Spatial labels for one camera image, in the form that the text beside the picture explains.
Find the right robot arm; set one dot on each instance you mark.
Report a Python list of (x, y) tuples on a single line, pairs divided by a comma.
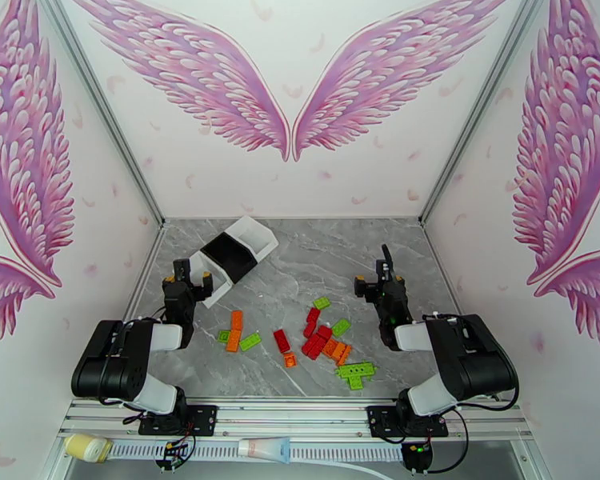
[(470, 358)]

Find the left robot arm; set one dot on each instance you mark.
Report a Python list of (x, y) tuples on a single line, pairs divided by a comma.
[(105, 363)]

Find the white plastic container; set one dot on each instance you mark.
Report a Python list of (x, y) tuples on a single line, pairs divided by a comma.
[(221, 289), (261, 238)]

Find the large red lego block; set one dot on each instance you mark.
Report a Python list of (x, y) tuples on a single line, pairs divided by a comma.
[(312, 347)]

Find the cream tape roll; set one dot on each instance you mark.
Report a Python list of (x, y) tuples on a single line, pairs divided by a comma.
[(87, 447)]

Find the aluminum table edge strip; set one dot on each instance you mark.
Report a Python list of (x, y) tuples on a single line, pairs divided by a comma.
[(442, 271), (136, 293)]

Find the small orange lego brick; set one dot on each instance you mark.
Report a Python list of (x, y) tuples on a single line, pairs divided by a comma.
[(290, 360)]

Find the small green lego brick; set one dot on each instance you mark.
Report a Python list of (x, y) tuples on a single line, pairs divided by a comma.
[(224, 336)]

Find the long green lego beam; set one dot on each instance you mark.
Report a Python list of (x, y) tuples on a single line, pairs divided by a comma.
[(356, 369)]

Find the white squeeze tube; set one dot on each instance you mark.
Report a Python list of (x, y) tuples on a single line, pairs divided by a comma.
[(265, 448)]

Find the black plastic container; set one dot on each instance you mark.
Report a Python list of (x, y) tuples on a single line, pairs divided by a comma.
[(230, 258)]

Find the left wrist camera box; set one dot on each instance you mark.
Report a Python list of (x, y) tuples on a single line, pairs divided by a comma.
[(183, 271)]

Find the aluminum frame post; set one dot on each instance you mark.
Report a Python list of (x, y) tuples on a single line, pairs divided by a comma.
[(481, 103), (101, 103)]

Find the aluminum base rail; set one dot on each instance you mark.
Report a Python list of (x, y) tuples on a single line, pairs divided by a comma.
[(290, 418)]

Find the black controller box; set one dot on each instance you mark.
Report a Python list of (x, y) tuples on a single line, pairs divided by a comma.
[(417, 458)]

